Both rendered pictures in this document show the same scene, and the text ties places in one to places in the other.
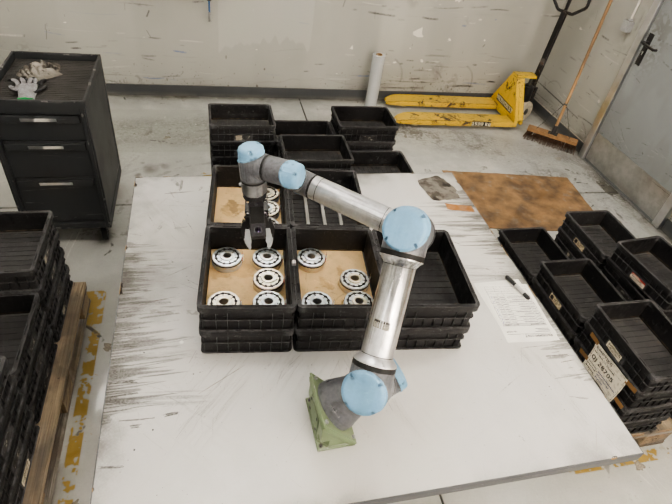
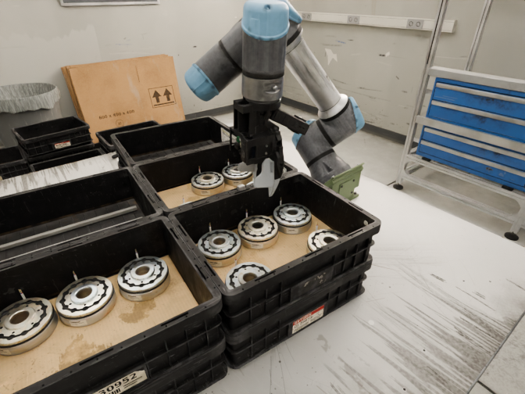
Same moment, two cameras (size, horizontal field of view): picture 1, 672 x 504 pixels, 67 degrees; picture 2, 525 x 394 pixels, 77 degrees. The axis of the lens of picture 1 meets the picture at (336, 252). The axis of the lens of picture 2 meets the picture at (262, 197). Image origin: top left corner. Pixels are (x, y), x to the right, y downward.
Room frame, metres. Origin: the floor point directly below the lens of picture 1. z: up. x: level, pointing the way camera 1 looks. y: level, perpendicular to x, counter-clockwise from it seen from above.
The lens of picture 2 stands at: (1.45, 0.85, 1.37)
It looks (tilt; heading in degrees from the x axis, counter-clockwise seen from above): 32 degrees down; 250
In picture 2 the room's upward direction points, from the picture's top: straight up
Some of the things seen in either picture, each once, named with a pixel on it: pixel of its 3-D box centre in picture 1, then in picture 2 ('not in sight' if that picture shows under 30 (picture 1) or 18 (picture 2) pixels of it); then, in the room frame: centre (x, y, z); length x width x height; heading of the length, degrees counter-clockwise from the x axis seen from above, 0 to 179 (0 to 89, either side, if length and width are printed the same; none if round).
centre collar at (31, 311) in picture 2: not in sight; (19, 318); (1.73, 0.32, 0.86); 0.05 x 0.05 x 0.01
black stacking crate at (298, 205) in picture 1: (324, 208); (69, 231); (1.67, 0.07, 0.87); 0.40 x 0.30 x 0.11; 13
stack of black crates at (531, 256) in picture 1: (530, 264); not in sight; (2.29, -1.12, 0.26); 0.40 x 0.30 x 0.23; 18
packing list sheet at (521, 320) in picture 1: (516, 309); not in sight; (1.44, -0.73, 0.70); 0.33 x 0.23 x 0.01; 18
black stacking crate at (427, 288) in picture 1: (418, 277); (179, 152); (1.35, -0.31, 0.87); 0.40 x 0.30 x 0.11; 13
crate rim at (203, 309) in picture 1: (248, 265); (273, 222); (1.22, 0.28, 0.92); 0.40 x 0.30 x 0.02; 13
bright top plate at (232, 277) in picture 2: (227, 256); (249, 279); (1.31, 0.38, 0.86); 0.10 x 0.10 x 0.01
